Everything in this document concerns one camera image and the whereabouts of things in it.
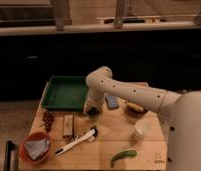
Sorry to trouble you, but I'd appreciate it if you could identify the green chili pepper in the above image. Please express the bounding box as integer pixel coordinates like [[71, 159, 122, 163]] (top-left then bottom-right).
[[110, 150, 137, 168]]

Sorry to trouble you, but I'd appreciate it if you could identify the yellow banana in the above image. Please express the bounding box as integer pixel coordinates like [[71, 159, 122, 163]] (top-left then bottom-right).
[[127, 103, 144, 113]]

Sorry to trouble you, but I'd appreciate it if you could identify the grey cloth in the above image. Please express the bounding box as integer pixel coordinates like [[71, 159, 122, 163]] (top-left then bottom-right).
[[24, 138, 50, 160]]

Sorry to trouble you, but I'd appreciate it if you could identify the green plastic tray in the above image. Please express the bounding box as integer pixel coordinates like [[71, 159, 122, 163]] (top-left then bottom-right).
[[41, 76, 88, 111]]

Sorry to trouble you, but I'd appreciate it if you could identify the translucent green cup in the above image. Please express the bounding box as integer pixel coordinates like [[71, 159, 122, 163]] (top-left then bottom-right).
[[86, 107, 100, 116]]

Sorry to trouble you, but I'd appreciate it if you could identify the dark brown bowl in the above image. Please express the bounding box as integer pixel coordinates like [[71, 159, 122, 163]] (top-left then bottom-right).
[[125, 102, 147, 118]]

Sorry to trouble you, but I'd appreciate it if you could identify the black chair frame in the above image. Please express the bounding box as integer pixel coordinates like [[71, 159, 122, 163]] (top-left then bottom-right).
[[3, 140, 19, 171]]

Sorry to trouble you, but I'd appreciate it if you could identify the white handled brush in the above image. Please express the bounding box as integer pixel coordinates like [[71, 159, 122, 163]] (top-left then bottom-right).
[[54, 127, 98, 156]]

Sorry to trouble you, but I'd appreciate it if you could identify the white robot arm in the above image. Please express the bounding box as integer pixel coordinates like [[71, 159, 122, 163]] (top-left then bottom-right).
[[83, 66, 201, 171]]

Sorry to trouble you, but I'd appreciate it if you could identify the orange bowl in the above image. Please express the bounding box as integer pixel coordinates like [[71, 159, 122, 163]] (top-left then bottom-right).
[[19, 132, 51, 165]]

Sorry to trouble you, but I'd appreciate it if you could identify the dark red grape bunch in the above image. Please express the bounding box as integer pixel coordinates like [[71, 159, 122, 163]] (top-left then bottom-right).
[[42, 112, 54, 133]]

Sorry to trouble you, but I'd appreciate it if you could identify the wooden block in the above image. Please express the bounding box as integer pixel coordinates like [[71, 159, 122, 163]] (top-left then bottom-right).
[[63, 115, 74, 138]]

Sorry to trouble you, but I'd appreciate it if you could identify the white paper cup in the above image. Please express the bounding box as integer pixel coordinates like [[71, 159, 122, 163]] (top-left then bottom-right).
[[134, 119, 151, 140]]

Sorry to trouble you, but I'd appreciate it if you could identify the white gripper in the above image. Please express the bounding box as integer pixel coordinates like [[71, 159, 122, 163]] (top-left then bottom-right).
[[83, 89, 105, 114]]

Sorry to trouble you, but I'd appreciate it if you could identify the blue sponge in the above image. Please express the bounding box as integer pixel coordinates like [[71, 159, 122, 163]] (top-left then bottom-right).
[[105, 95, 119, 110]]

